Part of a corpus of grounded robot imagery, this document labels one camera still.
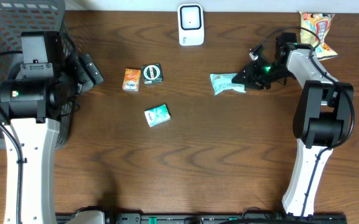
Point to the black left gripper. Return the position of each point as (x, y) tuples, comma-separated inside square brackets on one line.
[(84, 73)]

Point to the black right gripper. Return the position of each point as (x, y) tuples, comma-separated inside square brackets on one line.
[(251, 76)]

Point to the mint green snack pouch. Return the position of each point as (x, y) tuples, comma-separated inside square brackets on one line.
[(223, 81)]

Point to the orange tissue pack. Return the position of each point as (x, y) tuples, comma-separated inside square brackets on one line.
[(131, 79)]

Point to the round green white item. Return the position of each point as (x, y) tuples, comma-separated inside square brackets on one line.
[(152, 73)]

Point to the green tissue pack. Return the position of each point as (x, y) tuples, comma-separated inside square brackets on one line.
[(157, 115)]

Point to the yellow white snack bag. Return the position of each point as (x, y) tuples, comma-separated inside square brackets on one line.
[(316, 27)]

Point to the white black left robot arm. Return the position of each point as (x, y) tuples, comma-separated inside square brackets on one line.
[(37, 102)]

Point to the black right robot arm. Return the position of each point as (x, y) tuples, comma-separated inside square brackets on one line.
[(321, 120)]

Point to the white barcode scanner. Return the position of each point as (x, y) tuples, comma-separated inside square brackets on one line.
[(190, 24)]

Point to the dark grey plastic basket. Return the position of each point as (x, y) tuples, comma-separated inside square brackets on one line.
[(18, 16)]

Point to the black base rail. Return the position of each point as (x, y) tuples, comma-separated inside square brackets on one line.
[(251, 216)]

